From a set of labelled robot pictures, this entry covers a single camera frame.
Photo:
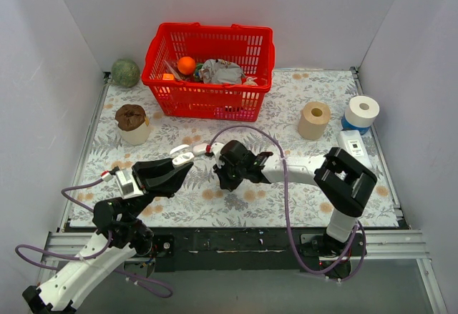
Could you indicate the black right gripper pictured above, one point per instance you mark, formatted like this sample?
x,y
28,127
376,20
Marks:
x,y
231,164

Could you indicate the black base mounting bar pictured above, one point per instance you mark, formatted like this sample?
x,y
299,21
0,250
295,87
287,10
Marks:
x,y
218,248

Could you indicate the beige paper roll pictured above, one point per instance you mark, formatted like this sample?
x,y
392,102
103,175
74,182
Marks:
x,y
314,119

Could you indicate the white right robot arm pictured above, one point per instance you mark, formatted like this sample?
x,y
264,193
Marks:
x,y
345,182

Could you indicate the orange fruit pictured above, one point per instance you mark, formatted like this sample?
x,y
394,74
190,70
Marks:
x,y
186,65

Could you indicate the blue tape roll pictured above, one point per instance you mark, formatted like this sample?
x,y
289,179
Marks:
x,y
346,126

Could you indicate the green textured ball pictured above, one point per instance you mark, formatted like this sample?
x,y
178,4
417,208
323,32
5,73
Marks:
x,y
125,73

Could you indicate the white toilet paper roll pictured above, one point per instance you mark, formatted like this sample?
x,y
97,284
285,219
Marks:
x,y
362,111

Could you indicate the white rectangular box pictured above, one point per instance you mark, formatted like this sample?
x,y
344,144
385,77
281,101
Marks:
x,y
351,141

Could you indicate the red plastic shopping basket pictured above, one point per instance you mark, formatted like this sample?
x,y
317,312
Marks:
x,y
250,47

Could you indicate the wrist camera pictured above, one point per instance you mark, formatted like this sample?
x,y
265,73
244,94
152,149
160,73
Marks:
x,y
214,150
125,181

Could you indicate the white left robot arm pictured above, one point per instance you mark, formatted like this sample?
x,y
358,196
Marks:
x,y
120,234

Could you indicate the brown topped paper roll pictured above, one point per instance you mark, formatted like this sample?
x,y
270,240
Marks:
x,y
133,124

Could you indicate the crumpled silver foil bag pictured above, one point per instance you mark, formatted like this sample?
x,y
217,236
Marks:
x,y
219,71

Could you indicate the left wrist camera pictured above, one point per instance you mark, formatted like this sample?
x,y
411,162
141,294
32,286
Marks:
x,y
125,181

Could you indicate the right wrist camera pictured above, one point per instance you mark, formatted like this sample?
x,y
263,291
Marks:
x,y
214,150

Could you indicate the small orange cube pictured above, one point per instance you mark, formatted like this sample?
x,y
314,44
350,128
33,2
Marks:
x,y
168,77

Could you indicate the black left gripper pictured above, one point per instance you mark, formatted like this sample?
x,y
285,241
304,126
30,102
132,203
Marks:
x,y
142,179

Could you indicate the floral patterned table mat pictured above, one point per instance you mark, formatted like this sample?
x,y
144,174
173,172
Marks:
x,y
200,202

